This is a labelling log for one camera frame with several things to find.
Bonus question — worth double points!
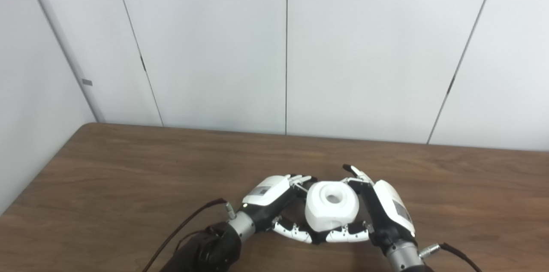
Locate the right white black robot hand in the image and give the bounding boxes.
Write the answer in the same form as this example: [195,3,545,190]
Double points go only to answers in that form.
[326,164,416,256]

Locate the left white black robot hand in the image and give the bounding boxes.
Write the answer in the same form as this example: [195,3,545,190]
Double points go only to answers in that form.
[241,174,318,244]

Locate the round white plastic piece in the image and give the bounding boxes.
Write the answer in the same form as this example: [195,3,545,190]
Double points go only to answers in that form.
[305,181,360,232]

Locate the black flanged holder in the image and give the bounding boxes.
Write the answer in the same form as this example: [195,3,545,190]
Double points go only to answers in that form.
[307,221,335,245]

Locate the right wrist dark cable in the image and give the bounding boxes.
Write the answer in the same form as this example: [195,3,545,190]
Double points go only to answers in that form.
[418,242,483,272]

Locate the wrist dark cable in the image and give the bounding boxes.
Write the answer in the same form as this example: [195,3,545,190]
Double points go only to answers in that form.
[418,242,483,272]
[142,197,236,272]

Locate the left wrist dark cable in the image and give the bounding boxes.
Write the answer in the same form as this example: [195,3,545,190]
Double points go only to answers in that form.
[142,197,236,272]

